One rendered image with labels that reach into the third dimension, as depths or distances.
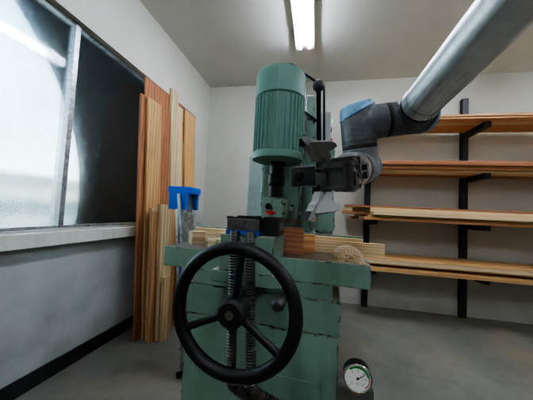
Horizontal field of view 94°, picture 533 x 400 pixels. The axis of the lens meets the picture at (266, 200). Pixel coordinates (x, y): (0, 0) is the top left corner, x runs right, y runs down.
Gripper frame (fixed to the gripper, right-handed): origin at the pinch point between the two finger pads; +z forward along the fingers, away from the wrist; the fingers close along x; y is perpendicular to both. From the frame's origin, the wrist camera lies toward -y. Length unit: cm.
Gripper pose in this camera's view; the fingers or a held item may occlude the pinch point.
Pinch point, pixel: (299, 180)
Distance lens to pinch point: 46.1
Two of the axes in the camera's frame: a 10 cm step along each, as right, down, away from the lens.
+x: 1.0, 9.9, 1.3
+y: 8.0, 0.0, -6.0
